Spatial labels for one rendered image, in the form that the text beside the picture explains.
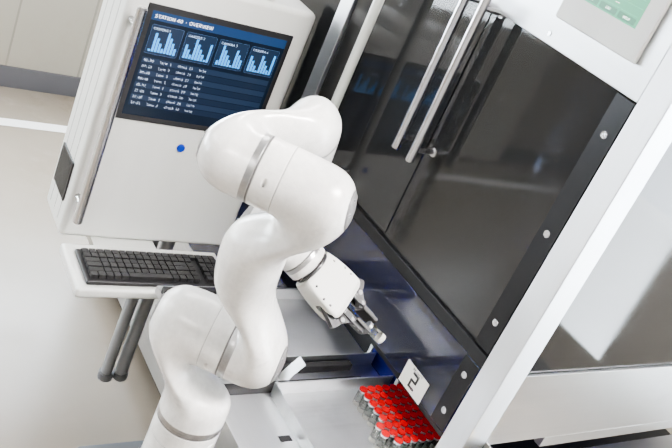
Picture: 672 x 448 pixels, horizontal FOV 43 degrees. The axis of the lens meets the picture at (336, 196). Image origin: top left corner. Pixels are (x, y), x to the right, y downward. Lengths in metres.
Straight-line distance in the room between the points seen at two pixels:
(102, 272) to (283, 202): 1.16
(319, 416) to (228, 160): 0.95
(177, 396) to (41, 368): 1.73
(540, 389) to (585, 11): 0.78
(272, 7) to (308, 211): 1.16
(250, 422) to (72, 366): 1.44
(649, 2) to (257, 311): 0.86
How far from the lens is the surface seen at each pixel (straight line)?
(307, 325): 2.21
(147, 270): 2.28
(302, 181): 1.11
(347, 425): 1.97
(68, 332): 3.35
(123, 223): 2.39
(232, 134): 1.13
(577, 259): 1.64
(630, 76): 1.61
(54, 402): 3.07
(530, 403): 1.90
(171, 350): 1.43
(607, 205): 1.60
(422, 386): 1.93
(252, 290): 1.27
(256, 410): 1.90
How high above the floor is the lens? 2.07
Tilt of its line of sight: 24 degrees down
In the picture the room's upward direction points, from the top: 24 degrees clockwise
